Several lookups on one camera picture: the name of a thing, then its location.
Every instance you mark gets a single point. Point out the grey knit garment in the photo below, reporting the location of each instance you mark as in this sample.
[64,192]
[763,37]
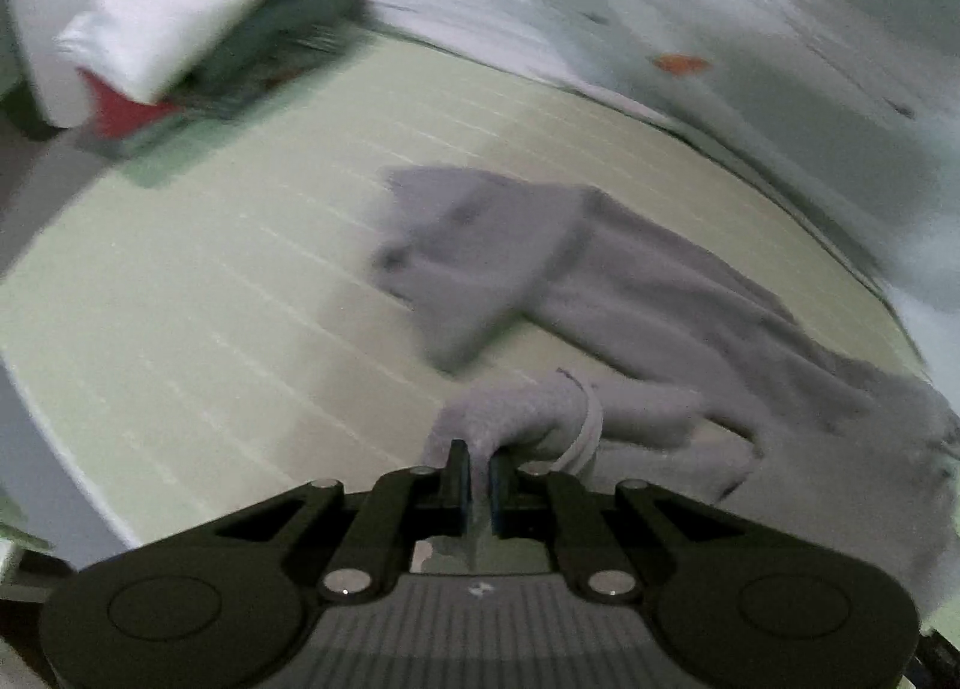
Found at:
[713,390]

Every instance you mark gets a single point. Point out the white carrot print storage bag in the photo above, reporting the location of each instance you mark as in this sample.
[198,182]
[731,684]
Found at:
[849,107]

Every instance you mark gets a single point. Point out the green grid cutting mat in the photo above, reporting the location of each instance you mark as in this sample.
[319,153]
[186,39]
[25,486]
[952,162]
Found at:
[198,328]

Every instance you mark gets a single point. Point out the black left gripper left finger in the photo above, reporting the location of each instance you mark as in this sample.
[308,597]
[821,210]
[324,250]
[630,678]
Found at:
[357,545]

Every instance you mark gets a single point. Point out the dark and red clothes pile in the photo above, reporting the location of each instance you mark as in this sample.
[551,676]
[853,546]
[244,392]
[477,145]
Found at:
[279,41]

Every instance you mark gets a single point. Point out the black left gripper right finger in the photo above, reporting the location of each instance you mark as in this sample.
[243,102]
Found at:
[628,543]

